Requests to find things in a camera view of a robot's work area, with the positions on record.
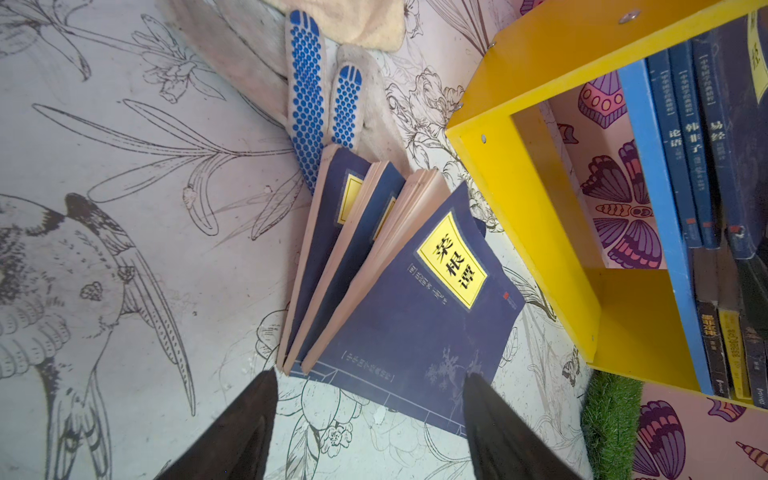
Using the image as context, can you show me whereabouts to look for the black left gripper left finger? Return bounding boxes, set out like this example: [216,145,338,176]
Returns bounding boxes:
[158,369,278,479]

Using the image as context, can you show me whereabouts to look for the navy book with yellow label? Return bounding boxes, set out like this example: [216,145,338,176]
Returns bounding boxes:
[646,50,703,248]

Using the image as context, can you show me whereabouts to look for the green artificial grass mat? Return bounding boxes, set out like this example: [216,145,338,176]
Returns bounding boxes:
[581,371,643,479]

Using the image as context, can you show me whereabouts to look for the yellow shelf with coloured boards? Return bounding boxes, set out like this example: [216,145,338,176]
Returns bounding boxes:
[447,1,759,395]

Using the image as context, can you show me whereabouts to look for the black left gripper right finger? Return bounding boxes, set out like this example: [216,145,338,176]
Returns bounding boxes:
[463,373,578,479]

